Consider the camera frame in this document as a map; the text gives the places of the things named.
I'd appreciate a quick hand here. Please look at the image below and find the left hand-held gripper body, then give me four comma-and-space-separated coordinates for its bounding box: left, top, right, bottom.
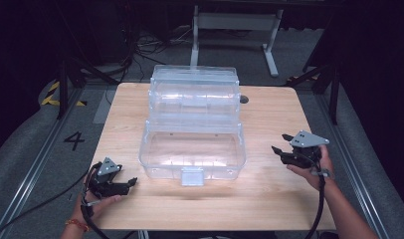
86, 156, 130, 199

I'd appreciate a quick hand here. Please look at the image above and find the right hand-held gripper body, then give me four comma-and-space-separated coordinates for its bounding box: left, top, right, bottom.
280, 129, 330, 170

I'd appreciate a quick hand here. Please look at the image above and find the clear plastic tiered storage box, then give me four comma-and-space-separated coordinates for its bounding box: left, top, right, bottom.
138, 64, 248, 187

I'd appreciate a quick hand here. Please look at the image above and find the person's left hand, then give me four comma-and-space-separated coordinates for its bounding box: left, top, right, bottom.
72, 190, 123, 223

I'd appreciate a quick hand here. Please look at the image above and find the person's right hand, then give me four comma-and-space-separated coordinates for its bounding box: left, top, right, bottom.
286, 144, 335, 191

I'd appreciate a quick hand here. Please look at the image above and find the black metal stand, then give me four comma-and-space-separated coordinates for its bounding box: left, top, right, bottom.
287, 61, 341, 126
56, 54, 122, 120

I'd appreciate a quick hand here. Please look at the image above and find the yellow black hazard tape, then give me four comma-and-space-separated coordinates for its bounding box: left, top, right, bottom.
40, 81, 89, 108

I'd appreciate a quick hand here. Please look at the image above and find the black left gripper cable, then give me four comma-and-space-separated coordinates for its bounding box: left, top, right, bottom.
80, 162, 110, 239

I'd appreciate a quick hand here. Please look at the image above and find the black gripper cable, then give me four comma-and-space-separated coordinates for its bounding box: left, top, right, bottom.
303, 158, 334, 239
80, 162, 110, 239

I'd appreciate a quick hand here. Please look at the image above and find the metal floor rail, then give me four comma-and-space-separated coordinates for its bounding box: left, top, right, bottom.
312, 93, 392, 239
0, 88, 87, 239

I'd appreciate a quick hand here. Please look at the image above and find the orange bead bracelet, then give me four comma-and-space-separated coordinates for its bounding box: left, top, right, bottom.
65, 218, 91, 233

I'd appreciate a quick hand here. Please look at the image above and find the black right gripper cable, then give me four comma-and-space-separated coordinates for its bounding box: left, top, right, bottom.
303, 158, 334, 239

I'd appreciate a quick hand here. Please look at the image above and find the white metal desk frame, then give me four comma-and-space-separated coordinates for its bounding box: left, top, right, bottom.
189, 4, 285, 79

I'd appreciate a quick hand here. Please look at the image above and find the tangle of black floor cables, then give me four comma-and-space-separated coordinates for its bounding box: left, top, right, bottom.
118, 23, 195, 84

